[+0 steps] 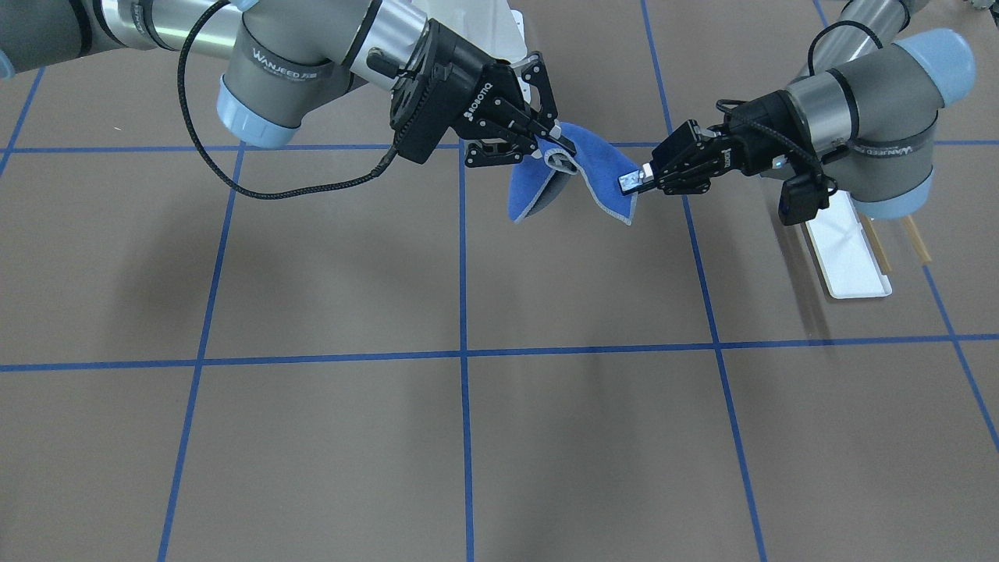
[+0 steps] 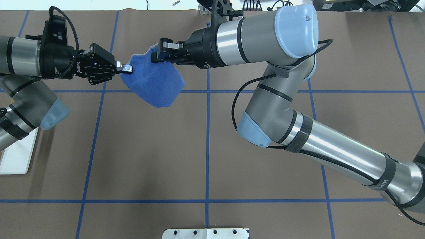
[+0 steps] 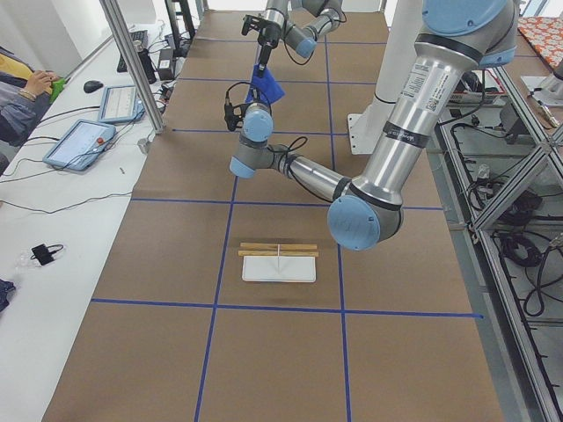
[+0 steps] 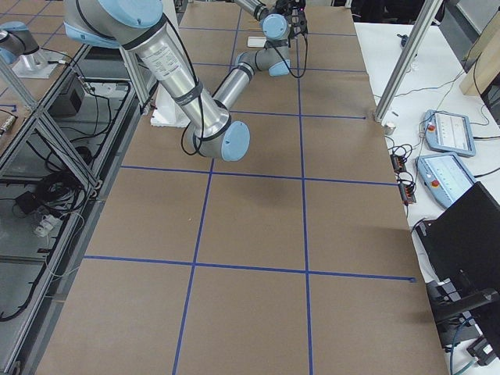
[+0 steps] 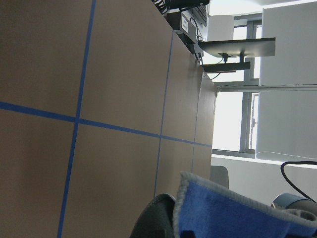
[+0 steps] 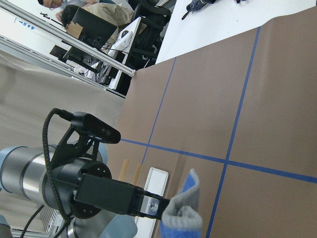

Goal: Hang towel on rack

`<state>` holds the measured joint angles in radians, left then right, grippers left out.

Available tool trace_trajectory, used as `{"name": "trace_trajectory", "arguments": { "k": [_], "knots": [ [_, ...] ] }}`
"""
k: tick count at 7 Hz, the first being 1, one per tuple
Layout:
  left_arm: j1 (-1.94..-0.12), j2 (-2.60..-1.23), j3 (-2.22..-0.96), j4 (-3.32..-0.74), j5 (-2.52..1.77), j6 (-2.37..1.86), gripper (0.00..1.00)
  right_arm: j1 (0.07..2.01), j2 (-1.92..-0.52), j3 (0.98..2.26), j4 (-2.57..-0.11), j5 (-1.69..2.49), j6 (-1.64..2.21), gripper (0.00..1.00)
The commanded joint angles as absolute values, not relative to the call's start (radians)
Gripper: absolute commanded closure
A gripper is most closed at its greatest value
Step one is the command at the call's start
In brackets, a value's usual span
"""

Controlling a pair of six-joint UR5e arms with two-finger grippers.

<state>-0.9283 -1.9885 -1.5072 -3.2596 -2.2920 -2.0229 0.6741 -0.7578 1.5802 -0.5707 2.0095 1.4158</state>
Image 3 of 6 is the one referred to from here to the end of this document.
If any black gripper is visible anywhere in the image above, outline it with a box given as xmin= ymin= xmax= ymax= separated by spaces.
xmin=258 ymin=19 xmax=281 ymax=71

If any teach pendant tablet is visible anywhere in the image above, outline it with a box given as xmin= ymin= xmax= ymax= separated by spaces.
xmin=42 ymin=120 xmax=116 ymax=171
xmin=98 ymin=85 xmax=144 ymax=124

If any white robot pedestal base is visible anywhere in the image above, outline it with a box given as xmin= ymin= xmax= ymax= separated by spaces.
xmin=347 ymin=0 xmax=422 ymax=155

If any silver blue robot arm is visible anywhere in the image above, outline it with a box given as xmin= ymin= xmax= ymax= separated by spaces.
xmin=224 ymin=1 xmax=519 ymax=251
xmin=256 ymin=0 xmax=347 ymax=77

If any black computer mouse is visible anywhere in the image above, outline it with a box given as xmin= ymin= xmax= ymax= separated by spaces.
xmin=83 ymin=80 xmax=104 ymax=94

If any aluminium frame post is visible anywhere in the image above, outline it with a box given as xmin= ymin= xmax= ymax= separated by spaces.
xmin=99 ymin=0 xmax=165 ymax=135

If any black keyboard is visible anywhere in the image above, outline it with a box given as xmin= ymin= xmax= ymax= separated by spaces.
xmin=116 ymin=29 xmax=150 ymax=74

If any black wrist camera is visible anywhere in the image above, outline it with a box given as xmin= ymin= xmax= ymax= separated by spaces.
xmin=223 ymin=82 xmax=249 ymax=132
xmin=241 ymin=14 xmax=267 ymax=36

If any person hand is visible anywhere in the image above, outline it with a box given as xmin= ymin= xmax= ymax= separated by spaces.
xmin=25 ymin=70 xmax=60 ymax=96

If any far teach pendant tablet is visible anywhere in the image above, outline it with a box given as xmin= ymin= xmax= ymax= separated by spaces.
xmin=98 ymin=85 xmax=144 ymax=124

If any blue towel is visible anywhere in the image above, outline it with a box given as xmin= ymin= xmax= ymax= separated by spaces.
xmin=245 ymin=64 xmax=285 ymax=105

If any white towel rack with wooden bars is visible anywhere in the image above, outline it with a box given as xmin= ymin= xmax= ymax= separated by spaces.
xmin=238 ymin=243 xmax=319 ymax=283

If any near teach pendant tablet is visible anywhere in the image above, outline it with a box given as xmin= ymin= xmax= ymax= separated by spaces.
xmin=42 ymin=120 xmax=116 ymax=171

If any small black adapter with cable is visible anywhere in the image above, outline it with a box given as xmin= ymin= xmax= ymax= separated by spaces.
xmin=31 ymin=244 xmax=64 ymax=266

